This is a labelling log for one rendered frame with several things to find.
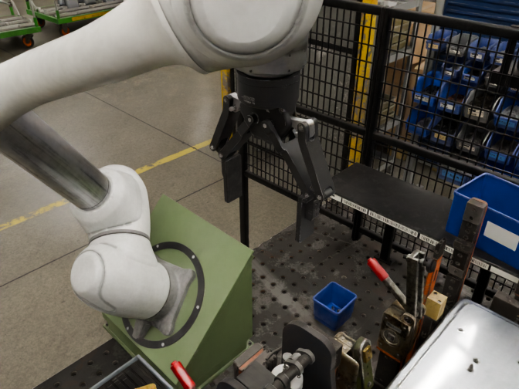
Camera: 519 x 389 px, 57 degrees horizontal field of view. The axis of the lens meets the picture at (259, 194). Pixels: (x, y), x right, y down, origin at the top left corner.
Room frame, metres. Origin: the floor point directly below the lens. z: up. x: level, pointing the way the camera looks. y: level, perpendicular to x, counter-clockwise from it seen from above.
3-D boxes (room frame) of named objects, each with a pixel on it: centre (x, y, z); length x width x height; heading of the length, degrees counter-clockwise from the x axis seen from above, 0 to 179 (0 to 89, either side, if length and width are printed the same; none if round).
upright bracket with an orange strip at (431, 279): (0.82, -0.39, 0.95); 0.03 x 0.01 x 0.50; 137
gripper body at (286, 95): (0.55, -0.01, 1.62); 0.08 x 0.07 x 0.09; 47
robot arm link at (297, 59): (0.55, -0.01, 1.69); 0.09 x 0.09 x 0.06
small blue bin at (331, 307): (1.06, -0.23, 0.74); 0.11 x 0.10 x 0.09; 137
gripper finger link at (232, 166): (0.60, 0.04, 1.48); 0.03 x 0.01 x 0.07; 137
